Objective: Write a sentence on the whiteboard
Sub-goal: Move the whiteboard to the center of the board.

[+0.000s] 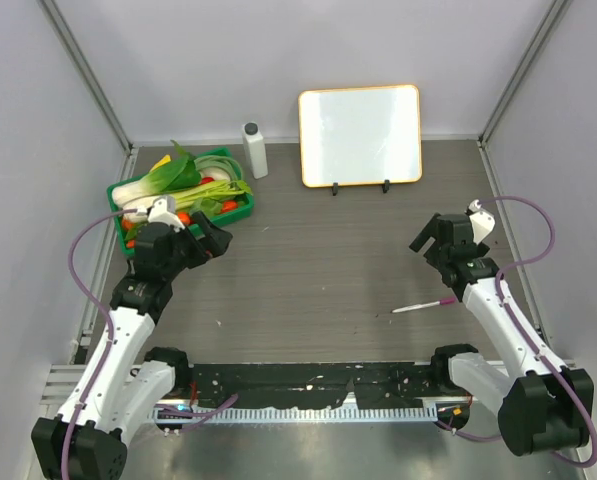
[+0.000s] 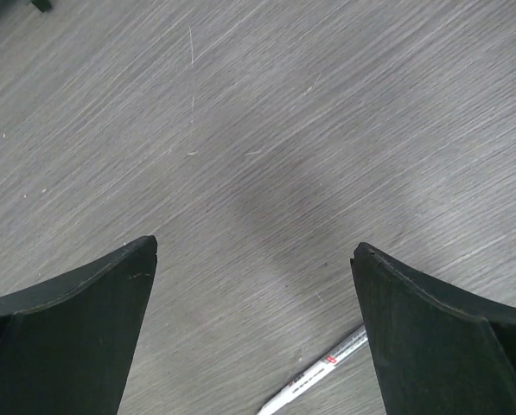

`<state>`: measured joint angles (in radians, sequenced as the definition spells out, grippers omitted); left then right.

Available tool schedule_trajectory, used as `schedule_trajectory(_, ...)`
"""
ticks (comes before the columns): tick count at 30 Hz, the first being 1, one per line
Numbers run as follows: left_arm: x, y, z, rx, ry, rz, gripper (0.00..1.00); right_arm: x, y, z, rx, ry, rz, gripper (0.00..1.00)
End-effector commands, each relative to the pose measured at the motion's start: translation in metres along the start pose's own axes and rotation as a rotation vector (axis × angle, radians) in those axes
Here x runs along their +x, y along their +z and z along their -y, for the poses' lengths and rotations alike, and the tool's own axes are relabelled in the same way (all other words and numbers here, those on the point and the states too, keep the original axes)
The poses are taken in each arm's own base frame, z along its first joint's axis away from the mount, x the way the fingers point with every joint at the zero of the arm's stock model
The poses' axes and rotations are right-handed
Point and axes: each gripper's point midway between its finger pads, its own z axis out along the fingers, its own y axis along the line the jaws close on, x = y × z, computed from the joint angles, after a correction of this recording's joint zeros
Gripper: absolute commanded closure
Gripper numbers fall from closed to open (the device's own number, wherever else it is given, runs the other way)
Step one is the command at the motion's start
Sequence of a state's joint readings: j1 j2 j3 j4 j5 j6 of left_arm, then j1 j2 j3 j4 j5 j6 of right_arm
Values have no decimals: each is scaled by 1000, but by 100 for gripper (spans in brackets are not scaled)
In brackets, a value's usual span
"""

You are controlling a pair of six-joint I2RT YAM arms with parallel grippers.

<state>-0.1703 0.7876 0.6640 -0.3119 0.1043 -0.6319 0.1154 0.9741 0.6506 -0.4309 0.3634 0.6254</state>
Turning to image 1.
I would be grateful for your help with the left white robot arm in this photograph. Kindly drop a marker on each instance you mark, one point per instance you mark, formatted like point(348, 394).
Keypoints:
point(90, 435)

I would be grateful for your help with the bok choy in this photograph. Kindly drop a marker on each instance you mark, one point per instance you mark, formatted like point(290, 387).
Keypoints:
point(172, 176)

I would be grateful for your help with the white marker purple cap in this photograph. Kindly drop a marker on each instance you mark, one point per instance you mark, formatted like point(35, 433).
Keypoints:
point(420, 306)

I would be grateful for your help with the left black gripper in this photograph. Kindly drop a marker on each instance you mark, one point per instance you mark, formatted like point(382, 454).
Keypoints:
point(211, 244)

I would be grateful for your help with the orange framed whiteboard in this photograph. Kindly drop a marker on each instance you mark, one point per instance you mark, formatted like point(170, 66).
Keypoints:
point(360, 136)

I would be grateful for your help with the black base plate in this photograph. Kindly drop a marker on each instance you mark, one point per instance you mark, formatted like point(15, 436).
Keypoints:
point(313, 386)

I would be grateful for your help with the green onion bundle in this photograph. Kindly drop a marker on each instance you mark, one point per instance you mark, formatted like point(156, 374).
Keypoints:
point(219, 167)

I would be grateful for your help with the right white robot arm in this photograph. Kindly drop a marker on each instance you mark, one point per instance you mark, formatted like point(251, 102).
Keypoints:
point(540, 403)

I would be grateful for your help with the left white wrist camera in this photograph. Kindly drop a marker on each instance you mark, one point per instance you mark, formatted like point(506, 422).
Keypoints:
point(163, 210)

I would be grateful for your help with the white slotted cable duct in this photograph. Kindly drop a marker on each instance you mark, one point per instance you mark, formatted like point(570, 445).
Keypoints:
point(345, 414)

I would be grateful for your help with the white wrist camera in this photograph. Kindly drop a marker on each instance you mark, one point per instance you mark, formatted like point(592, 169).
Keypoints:
point(163, 210)
point(482, 221)

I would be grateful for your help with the white bottle grey cap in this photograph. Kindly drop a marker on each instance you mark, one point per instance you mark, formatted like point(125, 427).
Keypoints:
point(255, 149)

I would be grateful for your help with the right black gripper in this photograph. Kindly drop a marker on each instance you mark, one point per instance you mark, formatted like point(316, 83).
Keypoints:
point(431, 230)

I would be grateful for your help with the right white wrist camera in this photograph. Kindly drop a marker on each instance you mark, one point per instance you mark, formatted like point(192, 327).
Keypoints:
point(482, 221)

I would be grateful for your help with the green plastic tray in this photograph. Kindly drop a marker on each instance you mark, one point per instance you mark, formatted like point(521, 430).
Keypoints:
point(221, 213)

